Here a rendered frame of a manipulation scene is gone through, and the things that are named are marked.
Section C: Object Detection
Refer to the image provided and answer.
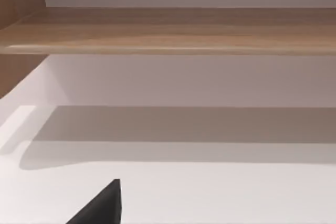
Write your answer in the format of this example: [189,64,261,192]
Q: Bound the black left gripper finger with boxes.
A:
[65,178,123,224]

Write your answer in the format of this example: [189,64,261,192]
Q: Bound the wooden open shelf unit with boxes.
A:
[0,0,336,100]

